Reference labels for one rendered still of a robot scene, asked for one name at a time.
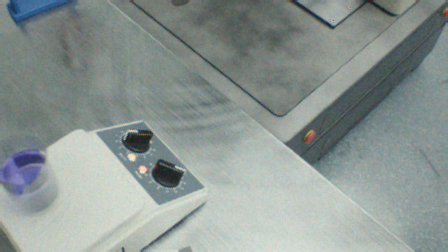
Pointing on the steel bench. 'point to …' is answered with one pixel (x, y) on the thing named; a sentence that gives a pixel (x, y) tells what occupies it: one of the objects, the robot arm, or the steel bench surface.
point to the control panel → (149, 164)
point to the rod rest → (30, 7)
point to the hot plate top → (76, 201)
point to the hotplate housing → (145, 226)
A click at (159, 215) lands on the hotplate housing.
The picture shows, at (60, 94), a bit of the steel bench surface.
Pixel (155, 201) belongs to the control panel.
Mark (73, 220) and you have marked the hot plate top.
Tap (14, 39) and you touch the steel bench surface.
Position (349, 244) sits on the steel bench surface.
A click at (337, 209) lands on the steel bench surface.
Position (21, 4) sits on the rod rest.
